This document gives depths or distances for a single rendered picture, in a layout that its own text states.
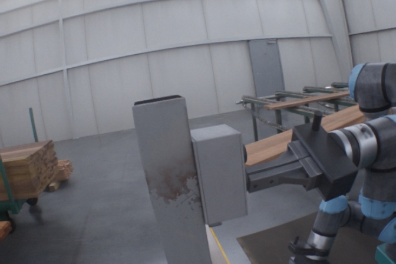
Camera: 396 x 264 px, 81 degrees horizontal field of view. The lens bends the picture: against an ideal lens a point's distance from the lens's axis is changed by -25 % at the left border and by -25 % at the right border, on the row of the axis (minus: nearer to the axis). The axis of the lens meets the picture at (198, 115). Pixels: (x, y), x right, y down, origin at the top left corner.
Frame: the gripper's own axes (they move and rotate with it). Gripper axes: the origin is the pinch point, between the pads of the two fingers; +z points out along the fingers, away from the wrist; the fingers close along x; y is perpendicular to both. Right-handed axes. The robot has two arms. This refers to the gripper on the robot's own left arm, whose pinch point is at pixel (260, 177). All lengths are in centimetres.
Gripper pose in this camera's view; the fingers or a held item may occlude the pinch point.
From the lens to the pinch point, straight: 41.0
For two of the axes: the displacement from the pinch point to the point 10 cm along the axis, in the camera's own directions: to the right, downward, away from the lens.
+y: -0.5, -8.4, -5.4
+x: 2.3, 5.2, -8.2
